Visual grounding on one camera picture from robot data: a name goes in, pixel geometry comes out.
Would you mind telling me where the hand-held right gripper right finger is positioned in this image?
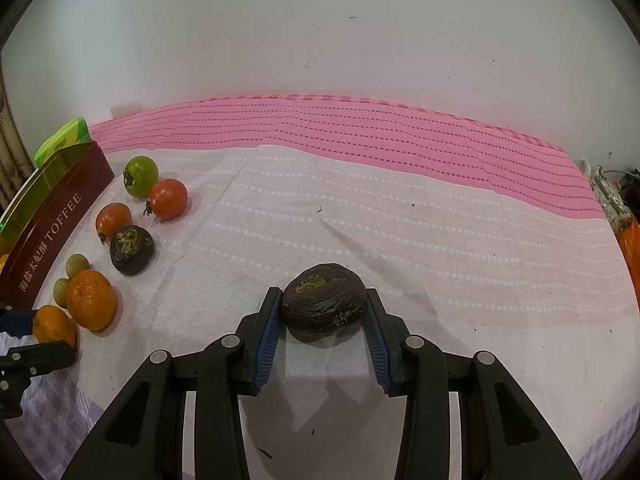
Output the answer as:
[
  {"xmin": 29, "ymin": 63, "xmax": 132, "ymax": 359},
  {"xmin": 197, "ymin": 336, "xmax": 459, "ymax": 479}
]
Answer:
[{"xmin": 361, "ymin": 287, "xmax": 583, "ymax": 480}]

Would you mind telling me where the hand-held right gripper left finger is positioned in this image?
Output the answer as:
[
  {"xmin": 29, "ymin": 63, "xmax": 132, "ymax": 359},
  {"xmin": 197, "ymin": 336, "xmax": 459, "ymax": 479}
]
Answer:
[{"xmin": 61, "ymin": 286, "xmax": 286, "ymax": 480}]

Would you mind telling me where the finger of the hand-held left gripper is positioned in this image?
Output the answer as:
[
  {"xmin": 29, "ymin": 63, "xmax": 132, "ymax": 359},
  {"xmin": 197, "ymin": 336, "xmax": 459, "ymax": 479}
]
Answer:
[
  {"xmin": 0, "ymin": 340, "xmax": 77, "ymax": 418},
  {"xmin": 0, "ymin": 306, "xmax": 39, "ymax": 338}
]

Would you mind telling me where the small orange mandarin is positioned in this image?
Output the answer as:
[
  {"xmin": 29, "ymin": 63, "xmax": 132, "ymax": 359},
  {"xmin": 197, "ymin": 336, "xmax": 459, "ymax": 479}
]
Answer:
[{"xmin": 32, "ymin": 305, "xmax": 78, "ymax": 348}]

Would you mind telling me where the oval dark wrinkled fruit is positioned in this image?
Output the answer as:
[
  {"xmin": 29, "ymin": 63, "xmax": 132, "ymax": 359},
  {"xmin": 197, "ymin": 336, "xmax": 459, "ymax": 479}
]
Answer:
[{"xmin": 279, "ymin": 262, "xmax": 369, "ymax": 344}]

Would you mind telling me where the dark red tin box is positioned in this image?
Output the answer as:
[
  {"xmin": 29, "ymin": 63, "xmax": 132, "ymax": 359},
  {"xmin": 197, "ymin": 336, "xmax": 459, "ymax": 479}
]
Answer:
[{"xmin": 0, "ymin": 141, "xmax": 116, "ymax": 311}]

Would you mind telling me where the round dark wrinkled fruit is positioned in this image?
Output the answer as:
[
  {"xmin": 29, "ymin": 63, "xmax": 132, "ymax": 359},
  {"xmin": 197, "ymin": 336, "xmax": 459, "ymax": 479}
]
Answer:
[{"xmin": 110, "ymin": 225, "xmax": 156, "ymax": 276}]

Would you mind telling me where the red tomato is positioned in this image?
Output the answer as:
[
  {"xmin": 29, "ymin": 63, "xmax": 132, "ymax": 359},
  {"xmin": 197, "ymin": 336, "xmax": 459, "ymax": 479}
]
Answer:
[
  {"xmin": 144, "ymin": 178, "xmax": 189, "ymax": 221},
  {"xmin": 95, "ymin": 202, "xmax": 133, "ymax": 246}
]

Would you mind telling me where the large orange mandarin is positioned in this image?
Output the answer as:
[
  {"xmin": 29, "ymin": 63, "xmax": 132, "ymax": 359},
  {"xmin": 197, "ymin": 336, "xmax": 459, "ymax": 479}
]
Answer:
[{"xmin": 66, "ymin": 269, "xmax": 118, "ymax": 332}]

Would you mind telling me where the pink striped bed sheet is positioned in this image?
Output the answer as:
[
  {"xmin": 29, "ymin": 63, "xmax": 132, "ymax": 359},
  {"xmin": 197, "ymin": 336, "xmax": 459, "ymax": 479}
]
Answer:
[{"xmin": 0, "ymin": 94, "xmax": 636, "ymax": 480}]

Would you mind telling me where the green tissue packet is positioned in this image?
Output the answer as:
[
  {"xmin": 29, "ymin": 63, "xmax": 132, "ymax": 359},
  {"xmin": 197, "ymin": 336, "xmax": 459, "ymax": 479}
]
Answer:
[{"xmin": 34, "ymin": 117, "xmax": 93, "ymax": 168}]

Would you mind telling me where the green tomato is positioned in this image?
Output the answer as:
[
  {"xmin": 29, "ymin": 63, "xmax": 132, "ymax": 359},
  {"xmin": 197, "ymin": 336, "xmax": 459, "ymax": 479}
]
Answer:
[{"xmin": 123, "ymin": 155, "xmax": 160, "ymax": 199}]

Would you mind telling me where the patterned clear plastic bag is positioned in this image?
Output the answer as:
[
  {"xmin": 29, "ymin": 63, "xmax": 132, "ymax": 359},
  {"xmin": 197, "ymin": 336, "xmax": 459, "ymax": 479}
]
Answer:
[{"xmin": 590, "ymin": 160, "xmax": 635, "ymax": 227}]

